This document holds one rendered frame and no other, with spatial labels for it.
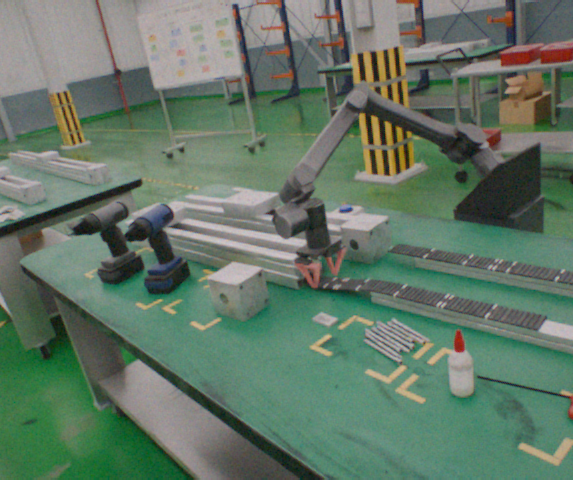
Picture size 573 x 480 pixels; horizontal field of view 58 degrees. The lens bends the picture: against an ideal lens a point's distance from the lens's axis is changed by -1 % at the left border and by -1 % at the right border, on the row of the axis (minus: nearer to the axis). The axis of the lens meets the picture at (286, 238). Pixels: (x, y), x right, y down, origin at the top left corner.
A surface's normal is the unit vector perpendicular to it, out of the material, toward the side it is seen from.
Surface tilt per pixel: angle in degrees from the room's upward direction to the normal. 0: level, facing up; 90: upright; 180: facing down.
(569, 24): 90
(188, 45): 90
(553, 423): 0
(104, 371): 90
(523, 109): 89
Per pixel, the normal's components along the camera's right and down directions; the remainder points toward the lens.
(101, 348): 0.66, 0.16
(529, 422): -0.18, -0.91
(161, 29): -0.46, 0.40
